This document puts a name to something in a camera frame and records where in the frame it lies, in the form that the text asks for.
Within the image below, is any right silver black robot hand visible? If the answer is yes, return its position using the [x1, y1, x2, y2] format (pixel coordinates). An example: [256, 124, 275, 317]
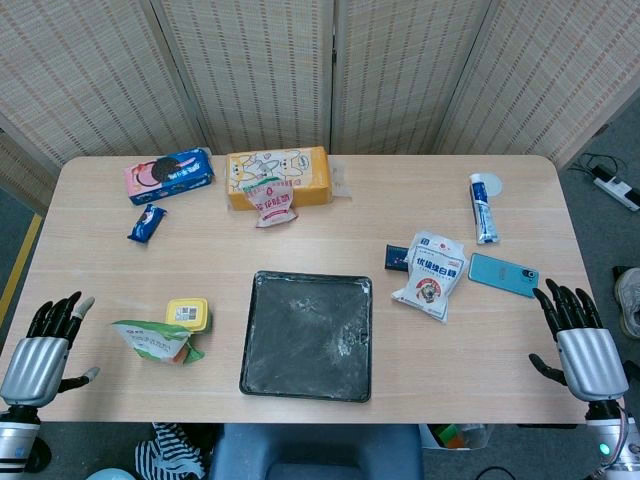
[528, 278, 630, 404]

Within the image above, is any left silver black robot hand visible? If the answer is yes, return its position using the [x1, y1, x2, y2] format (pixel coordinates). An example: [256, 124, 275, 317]
[0, 291, 101, 407]

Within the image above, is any green white corn starch bag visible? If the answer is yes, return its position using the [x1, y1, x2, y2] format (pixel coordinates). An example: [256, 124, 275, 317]
[110, 319, 206, 367]

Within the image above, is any white sugar bag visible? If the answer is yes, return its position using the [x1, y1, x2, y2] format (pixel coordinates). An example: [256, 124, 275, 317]
[390, 230, 466, 324]

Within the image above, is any black baking tray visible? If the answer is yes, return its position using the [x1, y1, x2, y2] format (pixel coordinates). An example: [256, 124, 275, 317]
[238, 270, 374, 404]

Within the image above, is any red white small packet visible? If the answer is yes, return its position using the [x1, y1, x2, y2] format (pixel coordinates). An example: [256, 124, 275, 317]
[243, 177, 300, 229]

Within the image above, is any grey sneaker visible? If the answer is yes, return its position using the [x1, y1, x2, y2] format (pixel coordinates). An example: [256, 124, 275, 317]
[613, 267, 640, 340]

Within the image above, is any black rounded object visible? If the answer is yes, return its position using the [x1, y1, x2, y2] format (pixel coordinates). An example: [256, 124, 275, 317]
[24, 434, 52, 474]

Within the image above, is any teal smartphone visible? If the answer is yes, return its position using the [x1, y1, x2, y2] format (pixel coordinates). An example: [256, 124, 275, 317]
[467, 252, 541, 300]

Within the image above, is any clear box with colourful items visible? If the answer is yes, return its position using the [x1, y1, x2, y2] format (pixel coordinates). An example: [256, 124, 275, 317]
[419, 423, 494, 451]

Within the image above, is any black white striped cloth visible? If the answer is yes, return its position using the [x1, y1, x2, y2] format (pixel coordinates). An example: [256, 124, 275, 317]
[134, 422, 206, 480]

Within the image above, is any green tub with yellow lid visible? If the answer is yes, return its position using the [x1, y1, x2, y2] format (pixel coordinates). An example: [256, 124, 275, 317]
[165, 298, 213, 335]

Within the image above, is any white power strip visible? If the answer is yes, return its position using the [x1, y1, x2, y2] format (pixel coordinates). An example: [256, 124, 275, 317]
[593, 174, 640, 212]

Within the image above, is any blue white toothpaste tube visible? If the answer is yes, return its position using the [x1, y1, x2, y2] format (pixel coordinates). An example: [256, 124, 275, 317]
[468, 173, 500, 246]

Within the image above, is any small blue cookie packet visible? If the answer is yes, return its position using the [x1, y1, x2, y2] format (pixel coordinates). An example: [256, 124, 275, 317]
[127, 203, 169, 245]

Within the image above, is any white round disc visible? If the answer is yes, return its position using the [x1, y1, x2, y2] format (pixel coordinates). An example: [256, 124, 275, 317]
[480, 172, 505, 199]

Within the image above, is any dark blue small box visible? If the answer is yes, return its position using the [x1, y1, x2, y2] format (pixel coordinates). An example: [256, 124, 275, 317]
[384, 243, 412, 273]

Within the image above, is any blue pink cookie box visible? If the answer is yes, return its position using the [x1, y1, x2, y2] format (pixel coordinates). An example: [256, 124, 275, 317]
[123, 147, 216, 207]

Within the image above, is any blue chair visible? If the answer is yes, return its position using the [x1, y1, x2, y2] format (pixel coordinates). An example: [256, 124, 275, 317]
[208, 423, 425, 480]

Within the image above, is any yellow tissue pack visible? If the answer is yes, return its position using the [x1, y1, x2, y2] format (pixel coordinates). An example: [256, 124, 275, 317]
[225, 145, 354, 212]

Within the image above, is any beige woven folding screen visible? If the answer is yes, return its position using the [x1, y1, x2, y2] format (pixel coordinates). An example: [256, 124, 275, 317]
[0, 0, 640, 211]

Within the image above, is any black cable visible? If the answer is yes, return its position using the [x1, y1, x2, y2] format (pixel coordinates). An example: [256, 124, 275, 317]
[474, 466, 521, 480]
[567, 152, 629, 181]

